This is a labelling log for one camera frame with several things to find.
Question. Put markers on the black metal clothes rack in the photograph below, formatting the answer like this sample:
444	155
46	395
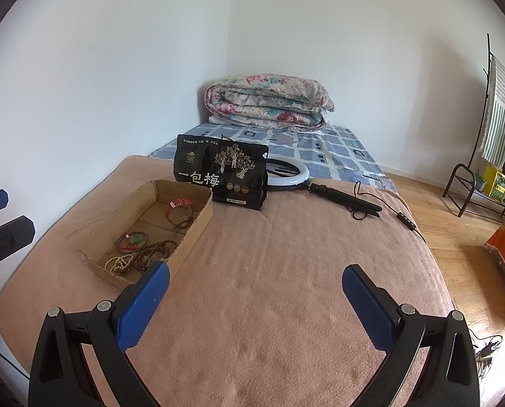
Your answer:
486	89

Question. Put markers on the black metal shoe rack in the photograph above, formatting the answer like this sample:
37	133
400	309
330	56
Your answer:
462	203

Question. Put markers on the black snack bag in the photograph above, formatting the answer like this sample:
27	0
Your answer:
218	165

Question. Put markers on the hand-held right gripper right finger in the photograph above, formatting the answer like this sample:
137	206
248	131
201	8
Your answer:
369	305

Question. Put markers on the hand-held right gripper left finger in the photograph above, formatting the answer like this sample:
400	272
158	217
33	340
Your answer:
144	301

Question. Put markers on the black folded tripod stand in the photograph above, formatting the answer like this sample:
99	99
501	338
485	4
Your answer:
345	198

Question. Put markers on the blue checked bed sheet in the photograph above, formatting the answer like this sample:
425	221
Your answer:
341	148

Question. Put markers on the cardboard box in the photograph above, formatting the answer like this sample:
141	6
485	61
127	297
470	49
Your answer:
193	229

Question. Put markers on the green striped hanging cloth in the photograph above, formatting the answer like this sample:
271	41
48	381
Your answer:
496	127

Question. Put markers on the folded floral quilt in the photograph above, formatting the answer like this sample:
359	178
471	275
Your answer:
269	101

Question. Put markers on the pink blanket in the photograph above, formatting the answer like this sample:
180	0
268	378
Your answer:
256	284

